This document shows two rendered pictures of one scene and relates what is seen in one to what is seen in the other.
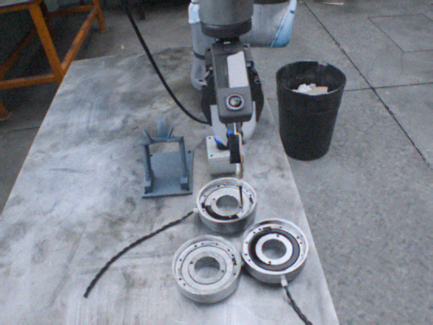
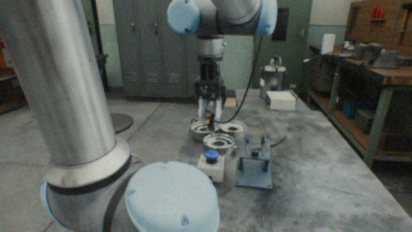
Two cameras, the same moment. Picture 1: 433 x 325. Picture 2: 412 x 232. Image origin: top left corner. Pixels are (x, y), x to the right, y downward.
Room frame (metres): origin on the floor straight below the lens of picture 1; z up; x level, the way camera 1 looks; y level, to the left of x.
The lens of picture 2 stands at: (1.19, 0.03, 1.23)
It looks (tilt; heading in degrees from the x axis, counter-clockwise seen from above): 22 degrees down; 187
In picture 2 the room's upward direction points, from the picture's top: straight up
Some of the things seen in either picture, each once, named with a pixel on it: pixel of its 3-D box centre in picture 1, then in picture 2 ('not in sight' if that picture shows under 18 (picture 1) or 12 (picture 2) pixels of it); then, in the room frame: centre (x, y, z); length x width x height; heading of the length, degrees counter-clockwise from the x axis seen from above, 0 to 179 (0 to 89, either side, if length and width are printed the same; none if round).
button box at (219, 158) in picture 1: (225, 151); (211, 168); (0.58, -0.03, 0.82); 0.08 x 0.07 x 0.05; 179
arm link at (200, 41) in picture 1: (215, 22); (170, 220); (0.92, -0.05, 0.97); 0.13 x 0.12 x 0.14; 72
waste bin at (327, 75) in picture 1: (307, 112); not in sight; (1.52, -0.52, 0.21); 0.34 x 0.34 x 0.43
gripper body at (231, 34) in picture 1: (228, 56); (209, 77); (0.50, -0.04, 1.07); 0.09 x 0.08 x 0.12; 177
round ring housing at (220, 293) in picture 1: (207, 269); (232, 130); (0.31, 0.03, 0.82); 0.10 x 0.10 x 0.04
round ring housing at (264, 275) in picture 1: (274, 251); (204, 131); (0.32, -0.08, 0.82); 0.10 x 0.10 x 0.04
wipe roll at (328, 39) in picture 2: not in sight; (327, 44); (-1.71, 1.00, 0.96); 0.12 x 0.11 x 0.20; 89
